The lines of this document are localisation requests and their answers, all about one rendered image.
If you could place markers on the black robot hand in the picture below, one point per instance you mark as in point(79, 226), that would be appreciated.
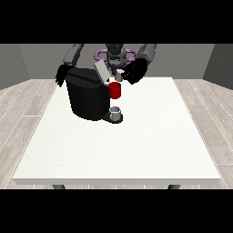
point(136, 71)
point(61, 74)

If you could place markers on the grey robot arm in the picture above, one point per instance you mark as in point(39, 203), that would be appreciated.
point(72, 54)
point(146, 52)

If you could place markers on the black coffee machine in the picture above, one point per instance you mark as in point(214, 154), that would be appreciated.
point(88, 95)

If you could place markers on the red pod holder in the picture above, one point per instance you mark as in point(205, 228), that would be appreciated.
point(114, 89)

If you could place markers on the small grey coffee pod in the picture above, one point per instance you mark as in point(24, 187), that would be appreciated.
point(119, 75)

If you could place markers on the pale grey machine lid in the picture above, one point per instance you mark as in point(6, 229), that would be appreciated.
point(102, 71)

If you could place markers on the small grey cup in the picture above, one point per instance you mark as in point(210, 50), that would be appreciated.
point(115, 113)

